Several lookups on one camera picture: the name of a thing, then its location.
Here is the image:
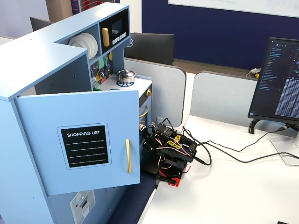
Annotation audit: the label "grey desk divider panel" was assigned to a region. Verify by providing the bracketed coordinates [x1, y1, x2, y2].
[123, 57, 187, 128]
[189, 70, 259, 130]

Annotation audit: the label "red and blue striped board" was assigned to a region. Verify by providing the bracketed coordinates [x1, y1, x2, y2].
[71, 0, 120, 15]

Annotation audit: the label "blue toy kitchen cabinet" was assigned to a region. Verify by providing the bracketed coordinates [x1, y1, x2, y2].
[0, 2, 154, 224]

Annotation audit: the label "stack of white plates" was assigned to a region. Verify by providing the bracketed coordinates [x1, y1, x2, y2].
[68, 32, 98, 59]

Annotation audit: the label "blue toy oven door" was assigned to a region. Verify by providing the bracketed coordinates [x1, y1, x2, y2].
[138, 94, 152, 128]

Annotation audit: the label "black monitor cable bracket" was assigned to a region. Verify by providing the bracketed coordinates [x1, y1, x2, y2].
[248, 118, 260, 135]

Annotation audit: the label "black toy microwave door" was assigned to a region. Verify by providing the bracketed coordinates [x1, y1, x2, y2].
[99, 8, 129, 54]

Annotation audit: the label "red robot base clamp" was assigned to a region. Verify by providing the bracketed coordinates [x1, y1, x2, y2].
[156, 168, 183, 188]

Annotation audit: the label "black monitor seen from behind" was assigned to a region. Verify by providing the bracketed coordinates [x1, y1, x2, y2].
[124, 32, 175, 66]
[29, 16, 56, 32]

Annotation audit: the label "white and yellow cable bundle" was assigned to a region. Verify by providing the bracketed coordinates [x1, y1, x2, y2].
[246, 67, 261, 79]

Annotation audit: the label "long gold door handle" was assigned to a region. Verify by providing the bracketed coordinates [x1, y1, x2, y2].
[125, 139, 132, 174]

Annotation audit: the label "blue ice dispenser fridge door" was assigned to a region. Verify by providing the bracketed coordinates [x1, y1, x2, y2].
[47, 188, 106, 224]

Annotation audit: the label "black looped power cable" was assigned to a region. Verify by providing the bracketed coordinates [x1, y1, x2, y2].
[193, 141, 299, 166]

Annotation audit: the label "whiteboard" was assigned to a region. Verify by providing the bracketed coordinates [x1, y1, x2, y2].
[168, 0, 299, 18]

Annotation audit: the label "computer monitor showing code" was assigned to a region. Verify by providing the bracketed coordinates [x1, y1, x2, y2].
[247, 37, 299, 125]

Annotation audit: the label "brown wooden panel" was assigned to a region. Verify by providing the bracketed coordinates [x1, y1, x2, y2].
[45, 0, 73, 23]

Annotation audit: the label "hanging toy kitchen utensils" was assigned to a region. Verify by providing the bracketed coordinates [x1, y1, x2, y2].
[92, 64, 111, 87]

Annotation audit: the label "black flat base plate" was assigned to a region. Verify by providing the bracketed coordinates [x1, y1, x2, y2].
[142, 160, 160, 175]

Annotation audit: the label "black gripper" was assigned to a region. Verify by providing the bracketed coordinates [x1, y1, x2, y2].
[141, 129, 157, 163]

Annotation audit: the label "blue shopping list cabinet door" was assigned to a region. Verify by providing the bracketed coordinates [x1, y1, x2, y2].
[13, 90, 141, 196]

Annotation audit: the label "silver toy pot with lid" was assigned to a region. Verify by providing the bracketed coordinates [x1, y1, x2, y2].
[116, 69, 137, 84]

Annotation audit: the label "black cable to monitor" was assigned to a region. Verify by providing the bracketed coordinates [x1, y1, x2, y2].
[182, 125, 299, 154]

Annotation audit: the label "white monitor stand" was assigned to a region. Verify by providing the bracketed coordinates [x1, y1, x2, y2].
[270, 123, 299, 166]

